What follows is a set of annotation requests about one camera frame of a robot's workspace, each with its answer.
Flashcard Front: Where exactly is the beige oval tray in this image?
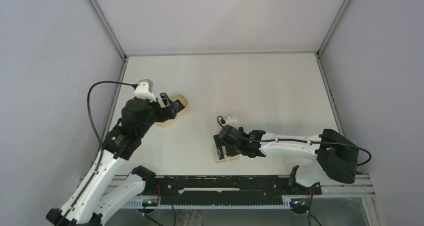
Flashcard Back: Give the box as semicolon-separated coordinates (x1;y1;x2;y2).
155;93;189;127

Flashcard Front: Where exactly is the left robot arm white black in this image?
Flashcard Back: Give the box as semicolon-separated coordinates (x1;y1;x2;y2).
46;93;188;226

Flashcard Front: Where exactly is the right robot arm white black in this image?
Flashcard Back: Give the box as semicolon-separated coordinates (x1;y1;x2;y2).
213;125;360;194

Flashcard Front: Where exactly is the black card in tray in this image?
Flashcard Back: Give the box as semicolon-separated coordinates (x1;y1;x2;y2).
174;98;188;115

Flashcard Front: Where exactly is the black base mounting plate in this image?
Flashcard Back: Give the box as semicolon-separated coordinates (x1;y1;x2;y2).
142;175;312;205

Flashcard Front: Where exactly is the right black camera cable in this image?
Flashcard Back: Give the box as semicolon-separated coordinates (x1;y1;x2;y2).
216;115;373;167

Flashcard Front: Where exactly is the black camera cable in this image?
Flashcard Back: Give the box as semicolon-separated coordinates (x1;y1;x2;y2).
54;80;140;226
216;115;373;167

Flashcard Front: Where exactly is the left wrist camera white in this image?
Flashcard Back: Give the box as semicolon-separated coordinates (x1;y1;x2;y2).
134;79;156;102

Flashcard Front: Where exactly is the white slotted cable duct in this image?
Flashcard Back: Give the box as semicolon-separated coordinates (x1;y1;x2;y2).
121;197;308;210

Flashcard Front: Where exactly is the left black camera cable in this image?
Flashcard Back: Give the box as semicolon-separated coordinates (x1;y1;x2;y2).
54;80;140;226

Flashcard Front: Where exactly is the aluminium frame rail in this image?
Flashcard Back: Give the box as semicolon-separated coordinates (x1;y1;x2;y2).
102;175;376;198

